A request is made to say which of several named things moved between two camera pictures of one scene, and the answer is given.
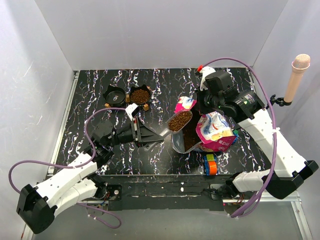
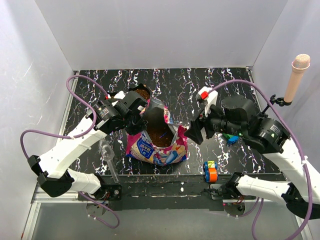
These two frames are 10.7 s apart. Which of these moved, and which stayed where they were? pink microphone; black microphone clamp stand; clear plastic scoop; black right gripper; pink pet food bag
Moved: black right gripper; pink pet food bag; clear plastic scoop
Stayed: pink microphone; black microphone clamp stand
